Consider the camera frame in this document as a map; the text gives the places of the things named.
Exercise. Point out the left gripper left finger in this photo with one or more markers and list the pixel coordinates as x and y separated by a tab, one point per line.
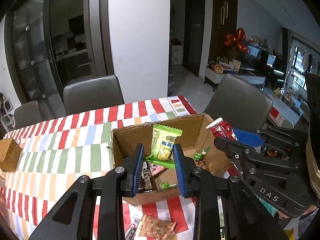
72	217

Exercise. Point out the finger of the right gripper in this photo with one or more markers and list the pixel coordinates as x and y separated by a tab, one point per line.
282	140
249	154

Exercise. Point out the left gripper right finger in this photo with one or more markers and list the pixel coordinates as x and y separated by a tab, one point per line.
244	215

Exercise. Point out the red candy packet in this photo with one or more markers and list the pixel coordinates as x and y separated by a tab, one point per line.
221	128

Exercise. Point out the green candy packet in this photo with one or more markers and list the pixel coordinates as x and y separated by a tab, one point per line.
162	143

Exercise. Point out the green wrapped candy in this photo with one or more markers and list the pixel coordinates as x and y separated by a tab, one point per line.
199	156

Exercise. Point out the dark haw roll snack pack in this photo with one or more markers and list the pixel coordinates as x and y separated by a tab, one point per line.
131	231

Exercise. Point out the grey chair right side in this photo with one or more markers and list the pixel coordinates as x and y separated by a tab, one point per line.
239	103

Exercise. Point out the grey chair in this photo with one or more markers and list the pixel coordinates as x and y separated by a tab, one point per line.
96	93
27	114
239	103

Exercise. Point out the dark brown snack bar pack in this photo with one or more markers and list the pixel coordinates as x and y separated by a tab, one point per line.
147	182

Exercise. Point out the gold biscuit packet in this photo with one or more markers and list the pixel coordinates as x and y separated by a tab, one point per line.
154	227

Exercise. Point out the colourful checked tablecloth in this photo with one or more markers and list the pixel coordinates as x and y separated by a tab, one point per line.
56	152

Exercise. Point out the pink snack packet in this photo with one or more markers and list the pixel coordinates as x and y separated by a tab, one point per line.
156	170

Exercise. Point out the white tv cabinet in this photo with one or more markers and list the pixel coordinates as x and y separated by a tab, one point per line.
213	79

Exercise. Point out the red balloon decoration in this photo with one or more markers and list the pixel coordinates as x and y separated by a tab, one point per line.
236	40

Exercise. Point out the grey chair far left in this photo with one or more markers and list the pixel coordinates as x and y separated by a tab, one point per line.
27	114

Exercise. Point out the grey chair far middle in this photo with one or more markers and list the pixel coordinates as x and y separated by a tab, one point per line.
96	93

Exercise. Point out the glass sliding door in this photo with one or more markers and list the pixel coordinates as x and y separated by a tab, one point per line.
52	44

